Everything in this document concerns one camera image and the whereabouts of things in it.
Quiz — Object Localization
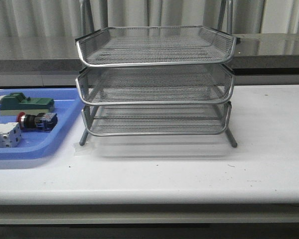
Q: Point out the grey metal rack frame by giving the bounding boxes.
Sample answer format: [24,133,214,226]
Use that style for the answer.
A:
[79,100,238,148]

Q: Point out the silver mesh top tray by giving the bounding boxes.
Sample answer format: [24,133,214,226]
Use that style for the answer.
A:
[75,25,237,67]

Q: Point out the silver mesh bottom tray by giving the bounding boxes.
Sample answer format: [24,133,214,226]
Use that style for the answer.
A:
[81,101,232,136]

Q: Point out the blue plastic tray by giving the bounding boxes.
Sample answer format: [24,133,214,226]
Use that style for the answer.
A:
[0,88,83,160]

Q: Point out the red emergency stop button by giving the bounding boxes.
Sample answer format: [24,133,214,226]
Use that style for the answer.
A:
[16,112,58,131]

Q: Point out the green electrical switch block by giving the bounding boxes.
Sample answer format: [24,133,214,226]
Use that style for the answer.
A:
[0,92,55,116]

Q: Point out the white circuit breaker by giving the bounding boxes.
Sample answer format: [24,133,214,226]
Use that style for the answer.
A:
[0,122,22,148]

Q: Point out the silver mesh tray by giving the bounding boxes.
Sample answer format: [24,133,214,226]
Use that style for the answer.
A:
[81,101,232,136]
[75,25,237,67]
[76,64,235,106]

